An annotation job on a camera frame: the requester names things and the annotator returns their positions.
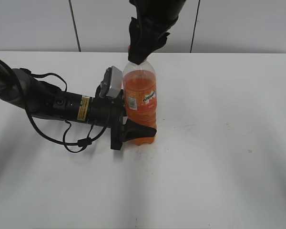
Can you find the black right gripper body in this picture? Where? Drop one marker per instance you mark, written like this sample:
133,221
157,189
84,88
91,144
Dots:
154,17

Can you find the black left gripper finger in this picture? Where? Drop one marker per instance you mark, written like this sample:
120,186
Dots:
133,130

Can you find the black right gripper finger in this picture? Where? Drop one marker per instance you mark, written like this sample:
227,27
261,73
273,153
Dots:
137,53
155,40

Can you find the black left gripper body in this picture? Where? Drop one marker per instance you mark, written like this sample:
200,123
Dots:
108,112

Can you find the orange Mirinda soda bottle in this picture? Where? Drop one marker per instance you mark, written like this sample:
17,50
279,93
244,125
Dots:
140,93

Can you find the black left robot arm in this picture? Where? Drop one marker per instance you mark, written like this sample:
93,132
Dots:
40,99

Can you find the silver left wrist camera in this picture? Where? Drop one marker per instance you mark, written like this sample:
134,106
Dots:
111,83

